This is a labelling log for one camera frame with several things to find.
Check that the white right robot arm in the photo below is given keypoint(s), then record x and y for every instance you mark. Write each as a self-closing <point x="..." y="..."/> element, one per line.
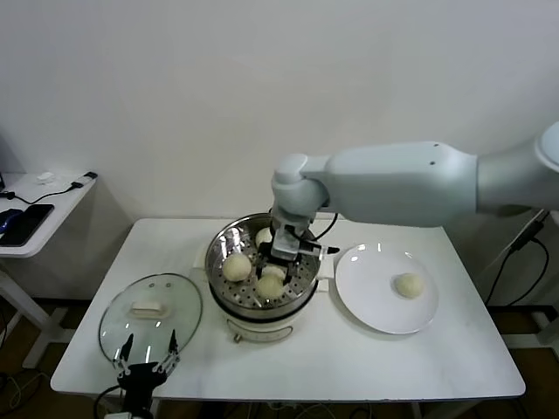
<point x="393" y="183"/>

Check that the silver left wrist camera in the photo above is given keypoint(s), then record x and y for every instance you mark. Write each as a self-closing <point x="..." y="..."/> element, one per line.
<point x="120" y="415"/>

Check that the white steamed baozi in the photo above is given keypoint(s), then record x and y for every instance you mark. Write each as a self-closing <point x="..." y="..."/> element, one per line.
<point x="409" y="286"/>
<point x="238" y="268"/>
<point x="263" y="236"/>
<point x="270" y="288"/>

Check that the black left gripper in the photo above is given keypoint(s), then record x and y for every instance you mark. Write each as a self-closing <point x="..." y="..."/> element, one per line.
<point x="142" y="382"/>

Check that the blue computer mouse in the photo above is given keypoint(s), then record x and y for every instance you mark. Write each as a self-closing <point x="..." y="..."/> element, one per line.
<point x="9" y="219"/>

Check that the white round plate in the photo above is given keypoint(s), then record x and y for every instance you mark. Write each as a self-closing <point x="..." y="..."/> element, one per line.
<point x="362" y="288"/>

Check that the white side desk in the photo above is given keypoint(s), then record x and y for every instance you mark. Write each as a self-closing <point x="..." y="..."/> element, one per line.
<point x="65" y="205"/>
<point x="554" y="194"/>

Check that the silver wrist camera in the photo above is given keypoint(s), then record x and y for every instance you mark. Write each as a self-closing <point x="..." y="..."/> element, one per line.
<point x="120" y="415"/>
<point x="288" y="244"/>

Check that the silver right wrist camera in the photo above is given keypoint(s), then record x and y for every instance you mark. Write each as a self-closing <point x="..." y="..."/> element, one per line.
<point x="288" y="244"/>

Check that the small white object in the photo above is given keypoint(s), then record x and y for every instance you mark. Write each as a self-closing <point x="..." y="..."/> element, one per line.
<point x="47" y="178"/>

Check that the black smartphone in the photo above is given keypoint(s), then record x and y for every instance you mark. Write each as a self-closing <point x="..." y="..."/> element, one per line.
<point x="32" y="222"/>

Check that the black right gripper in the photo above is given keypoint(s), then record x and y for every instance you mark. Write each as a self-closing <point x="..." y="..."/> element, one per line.
<point x="279" y="264"/>

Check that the stainless steel steamer basket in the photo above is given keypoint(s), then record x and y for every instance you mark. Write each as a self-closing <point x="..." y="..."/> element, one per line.
<point x="227" y="244"/>

